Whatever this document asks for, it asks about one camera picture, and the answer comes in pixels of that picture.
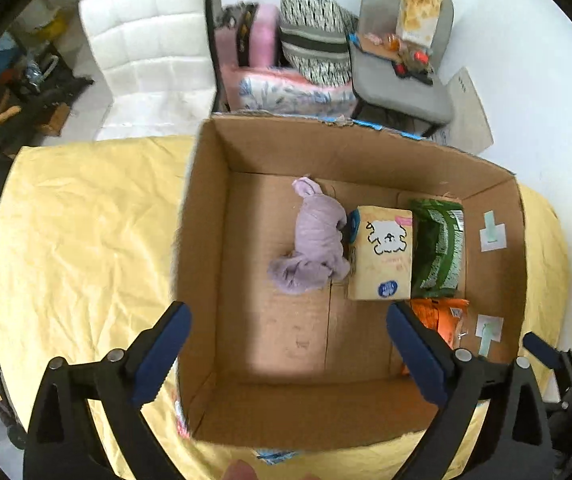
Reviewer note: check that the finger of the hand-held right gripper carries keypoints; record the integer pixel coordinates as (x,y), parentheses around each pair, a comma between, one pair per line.
(541,350)

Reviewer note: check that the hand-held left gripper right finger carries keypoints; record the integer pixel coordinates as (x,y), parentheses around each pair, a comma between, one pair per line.
(416,355)

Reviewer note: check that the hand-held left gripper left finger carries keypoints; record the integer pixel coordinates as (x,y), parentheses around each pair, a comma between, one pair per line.
(163,355)

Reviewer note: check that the cardboard box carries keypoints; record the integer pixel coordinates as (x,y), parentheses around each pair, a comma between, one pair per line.
(266,330)

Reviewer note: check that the person's left hand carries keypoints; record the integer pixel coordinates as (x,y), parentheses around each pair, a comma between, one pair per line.
(240,471)

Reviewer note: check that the orange snack packet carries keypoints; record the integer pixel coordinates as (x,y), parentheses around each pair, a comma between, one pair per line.
(441,317)

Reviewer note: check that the yellow tissue pack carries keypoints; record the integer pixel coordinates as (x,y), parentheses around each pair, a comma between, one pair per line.
(381,260)

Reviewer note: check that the green snack packet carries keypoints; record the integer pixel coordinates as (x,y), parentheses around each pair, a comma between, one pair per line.
(438,250)

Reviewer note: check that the yellow blanket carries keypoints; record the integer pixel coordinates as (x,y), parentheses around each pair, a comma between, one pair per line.
(90,240)

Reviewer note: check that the purple plush toy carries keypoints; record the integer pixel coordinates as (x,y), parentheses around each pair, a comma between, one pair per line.
(316,240)

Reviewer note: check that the flat cardboard sheet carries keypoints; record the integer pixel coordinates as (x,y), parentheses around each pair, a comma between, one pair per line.
(468,110)

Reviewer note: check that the grey chair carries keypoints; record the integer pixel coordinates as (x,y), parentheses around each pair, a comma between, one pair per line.
(401,95)

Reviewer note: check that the black cluttered rack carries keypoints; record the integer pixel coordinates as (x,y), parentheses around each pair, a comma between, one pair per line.
(40,100)

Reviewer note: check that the pink floral bag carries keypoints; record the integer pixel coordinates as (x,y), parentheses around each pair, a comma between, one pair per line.
(286,92)

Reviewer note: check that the red and orange small things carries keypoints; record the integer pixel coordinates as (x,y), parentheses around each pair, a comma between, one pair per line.
(406,57)

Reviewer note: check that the white padded chair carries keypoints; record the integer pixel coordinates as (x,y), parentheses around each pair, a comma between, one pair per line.
(150,55)

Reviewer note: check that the black and white striped cushion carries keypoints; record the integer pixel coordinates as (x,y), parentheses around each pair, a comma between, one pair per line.
(316,40)

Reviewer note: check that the pink plush cushion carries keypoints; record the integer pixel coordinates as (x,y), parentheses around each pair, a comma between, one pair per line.
(266,35)

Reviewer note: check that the yellow and white bag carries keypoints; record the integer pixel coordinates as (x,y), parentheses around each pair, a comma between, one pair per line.
(421,7)

